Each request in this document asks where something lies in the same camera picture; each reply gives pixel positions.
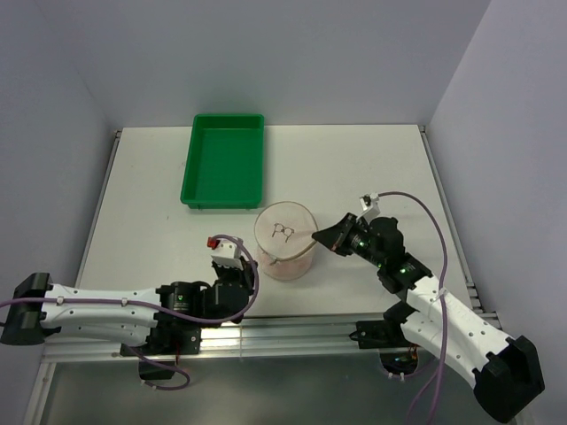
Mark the green plastic tray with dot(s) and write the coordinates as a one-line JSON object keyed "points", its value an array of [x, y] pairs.
{"points": [[224, 166]]}

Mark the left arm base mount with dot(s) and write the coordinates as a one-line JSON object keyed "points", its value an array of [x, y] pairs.
{"points": [[175, 350]]}

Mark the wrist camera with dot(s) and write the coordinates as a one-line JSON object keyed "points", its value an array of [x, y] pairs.
{"points": [[226, 253], [369, 207]]}

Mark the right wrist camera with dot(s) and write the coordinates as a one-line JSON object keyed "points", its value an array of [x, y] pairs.
{"points": [[369, 207]]}

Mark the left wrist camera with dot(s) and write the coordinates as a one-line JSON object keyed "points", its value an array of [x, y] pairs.
{"points": [[226, 253]]}

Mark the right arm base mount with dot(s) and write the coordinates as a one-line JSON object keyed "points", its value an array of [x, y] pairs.
{"points": [[399, 359]]}

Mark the aluminium frame rail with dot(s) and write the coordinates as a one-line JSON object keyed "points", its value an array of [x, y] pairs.
{"points": [[255, 337]]}

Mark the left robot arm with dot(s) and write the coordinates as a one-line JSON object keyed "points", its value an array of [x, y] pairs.
{"points": [[153, 318]]}

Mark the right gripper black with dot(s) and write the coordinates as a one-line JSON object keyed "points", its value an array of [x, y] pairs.
{"points": [[335, 237]]}

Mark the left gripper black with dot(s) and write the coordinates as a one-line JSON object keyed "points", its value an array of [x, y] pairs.
{"points": [[246, 274]]}

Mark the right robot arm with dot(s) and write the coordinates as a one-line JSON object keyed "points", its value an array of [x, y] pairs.
{"points": [[504, 372]]}

